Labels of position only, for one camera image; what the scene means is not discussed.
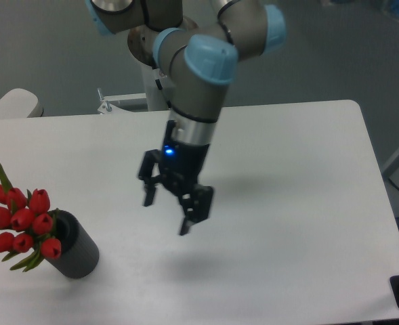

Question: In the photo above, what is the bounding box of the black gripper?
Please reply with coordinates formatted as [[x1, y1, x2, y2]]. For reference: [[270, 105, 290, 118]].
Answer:
[[138, 121, 214, 236]]

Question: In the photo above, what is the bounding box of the red tulip bouquet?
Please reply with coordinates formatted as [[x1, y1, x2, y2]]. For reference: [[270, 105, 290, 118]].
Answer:
[[0, 162, 67, 272]]

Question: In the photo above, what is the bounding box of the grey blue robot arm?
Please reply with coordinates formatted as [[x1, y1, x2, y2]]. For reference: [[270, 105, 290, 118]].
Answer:
[[87, 1, 287, 235]]

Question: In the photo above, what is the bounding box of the dark grey ribbed vase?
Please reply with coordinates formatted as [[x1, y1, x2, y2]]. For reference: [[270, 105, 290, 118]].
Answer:
[[45, 210, 100, 279]]

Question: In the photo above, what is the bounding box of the white chair corner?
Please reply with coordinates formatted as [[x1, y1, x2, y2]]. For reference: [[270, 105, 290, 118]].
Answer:
[[0, 88, 44, 120]]

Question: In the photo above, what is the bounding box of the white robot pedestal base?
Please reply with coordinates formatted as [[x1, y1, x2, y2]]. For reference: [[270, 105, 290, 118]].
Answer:
[[98, 64, 175, 114]]

